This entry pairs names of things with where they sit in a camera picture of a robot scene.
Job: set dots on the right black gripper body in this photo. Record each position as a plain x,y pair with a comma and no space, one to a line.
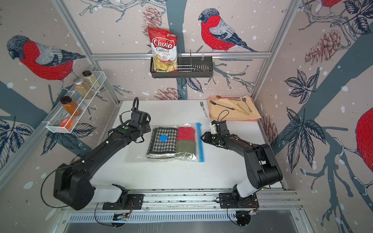
215,138

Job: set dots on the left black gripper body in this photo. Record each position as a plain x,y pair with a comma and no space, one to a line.
144,129

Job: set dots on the red knitted scarf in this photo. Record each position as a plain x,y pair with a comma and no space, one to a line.
186,133

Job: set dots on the olive green knitted scarf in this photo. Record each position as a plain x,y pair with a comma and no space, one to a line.
186,146

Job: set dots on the clear plastic vacuum bag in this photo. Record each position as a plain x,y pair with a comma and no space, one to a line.
179,156

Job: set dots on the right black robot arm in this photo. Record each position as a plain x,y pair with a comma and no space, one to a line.
262,168

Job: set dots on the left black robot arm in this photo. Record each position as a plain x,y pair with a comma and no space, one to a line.
72,182

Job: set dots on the blue vacuum bag valve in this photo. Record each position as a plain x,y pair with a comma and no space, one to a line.
163,138

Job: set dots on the black white houndstooth scarf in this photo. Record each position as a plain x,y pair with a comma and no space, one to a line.
160,150

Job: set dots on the red Chuba chips bag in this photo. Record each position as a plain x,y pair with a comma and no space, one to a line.
164,50

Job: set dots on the beige tongs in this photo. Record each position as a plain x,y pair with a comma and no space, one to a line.
238,107

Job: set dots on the black fork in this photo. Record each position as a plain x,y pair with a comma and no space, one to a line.
214,103

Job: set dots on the beige cloth napkin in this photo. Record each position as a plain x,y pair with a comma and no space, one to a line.
220,113

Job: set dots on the pink tray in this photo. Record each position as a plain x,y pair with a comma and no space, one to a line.
214,97

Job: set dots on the gold spoon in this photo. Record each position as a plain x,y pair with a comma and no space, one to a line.
230,98

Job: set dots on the silver spoon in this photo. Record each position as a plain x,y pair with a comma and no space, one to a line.
245,101

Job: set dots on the beige spice jar rear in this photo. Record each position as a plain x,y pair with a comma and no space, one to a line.
91,79

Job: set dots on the beige spice jar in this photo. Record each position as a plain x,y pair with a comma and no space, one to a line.
83,89
91,79

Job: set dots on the beige spice jar middle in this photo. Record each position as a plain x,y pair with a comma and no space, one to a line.
83,89

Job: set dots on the orange spice jar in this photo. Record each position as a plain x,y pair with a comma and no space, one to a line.
70,106

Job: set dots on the small orange box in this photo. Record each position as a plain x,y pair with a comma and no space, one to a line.
67,123

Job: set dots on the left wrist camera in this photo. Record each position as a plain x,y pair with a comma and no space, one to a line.
139,117

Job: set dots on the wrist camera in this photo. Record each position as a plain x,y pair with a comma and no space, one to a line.
219,128
139,117

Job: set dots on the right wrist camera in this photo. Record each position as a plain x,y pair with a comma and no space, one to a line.
219,128

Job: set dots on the white handled fork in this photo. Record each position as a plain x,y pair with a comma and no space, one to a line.
203,108

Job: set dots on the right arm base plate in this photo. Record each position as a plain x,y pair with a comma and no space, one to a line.
230,200

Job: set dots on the clear acrylic wall shelf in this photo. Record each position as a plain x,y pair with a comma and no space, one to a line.
61,113

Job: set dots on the black wall basket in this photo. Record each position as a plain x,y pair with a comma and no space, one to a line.
187,67

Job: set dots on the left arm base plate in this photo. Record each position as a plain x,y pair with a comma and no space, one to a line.
126,202

